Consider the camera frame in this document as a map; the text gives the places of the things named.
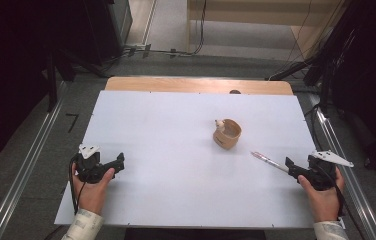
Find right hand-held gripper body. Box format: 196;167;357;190
305;149;355;192

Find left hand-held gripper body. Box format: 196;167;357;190
75;143;110;185

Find clear pen with red ink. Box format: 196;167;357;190
250;151;291;174

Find person's left hand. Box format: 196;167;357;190
71;162;116;216

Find person's right hand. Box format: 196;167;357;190
297;165;346;224

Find white table mat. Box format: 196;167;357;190
53;89;317;230

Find round wooden pen holder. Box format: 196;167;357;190
212;118;243;151

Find black metal stand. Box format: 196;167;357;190
265;54;330;116
44;46;110;113

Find wooden table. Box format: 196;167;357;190
104;76;294;96

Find dark cabinet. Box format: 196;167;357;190
85;0;134;66

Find light wooden platform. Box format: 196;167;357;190
185;0;354;59

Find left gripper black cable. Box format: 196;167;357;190
68;153;88;215

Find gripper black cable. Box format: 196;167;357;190
68;153;88;215
321;165;368;240

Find aluminium floor rail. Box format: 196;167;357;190
0;81;69;240
308;94;376;240

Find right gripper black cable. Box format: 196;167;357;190
321;165;368;240

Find black floor cable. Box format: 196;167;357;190
104;42;207;71

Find hanging black cable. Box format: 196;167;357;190
192;0;208;55

